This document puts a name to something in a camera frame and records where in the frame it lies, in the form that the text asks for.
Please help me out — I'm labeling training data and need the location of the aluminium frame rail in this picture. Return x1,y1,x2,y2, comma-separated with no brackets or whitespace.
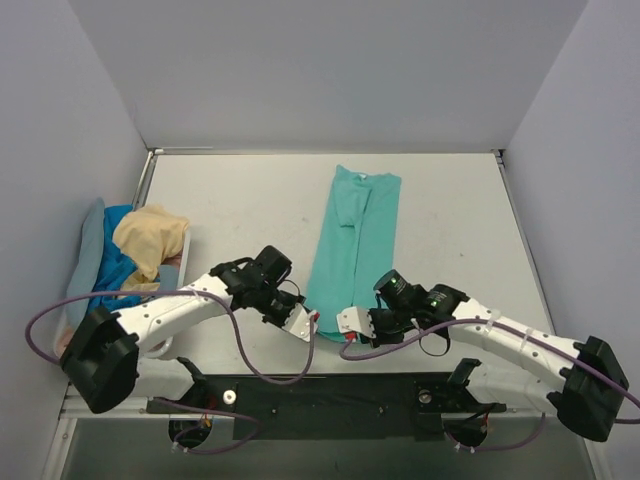
60,396,148,420

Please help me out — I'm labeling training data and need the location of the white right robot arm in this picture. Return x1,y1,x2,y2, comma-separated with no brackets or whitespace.
373,270,629,442

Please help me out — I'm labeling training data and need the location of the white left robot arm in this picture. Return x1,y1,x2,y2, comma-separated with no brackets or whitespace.
61,245,318,414

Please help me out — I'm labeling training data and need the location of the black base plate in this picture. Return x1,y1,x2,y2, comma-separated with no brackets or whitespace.
146,372,506,441

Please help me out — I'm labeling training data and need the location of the pink t shirt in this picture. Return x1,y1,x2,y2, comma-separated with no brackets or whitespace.
53,250,185,357

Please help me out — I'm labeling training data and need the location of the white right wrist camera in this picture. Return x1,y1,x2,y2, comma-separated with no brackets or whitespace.
336,306,376,342

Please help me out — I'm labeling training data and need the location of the light blue t shirt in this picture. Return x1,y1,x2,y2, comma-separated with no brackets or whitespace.
66,198,107,297

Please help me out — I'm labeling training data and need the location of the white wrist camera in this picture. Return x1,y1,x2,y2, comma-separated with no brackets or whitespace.
282,304,319,343
336,306,376,342

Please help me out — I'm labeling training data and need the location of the white laundry bin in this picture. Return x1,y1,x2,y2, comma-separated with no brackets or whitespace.
52,227,194,361

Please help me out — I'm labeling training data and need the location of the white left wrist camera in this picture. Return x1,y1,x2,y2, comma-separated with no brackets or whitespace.
282,304,319,343

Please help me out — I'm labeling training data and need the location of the teal t shirt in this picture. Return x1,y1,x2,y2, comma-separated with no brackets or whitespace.
306,165,402,343

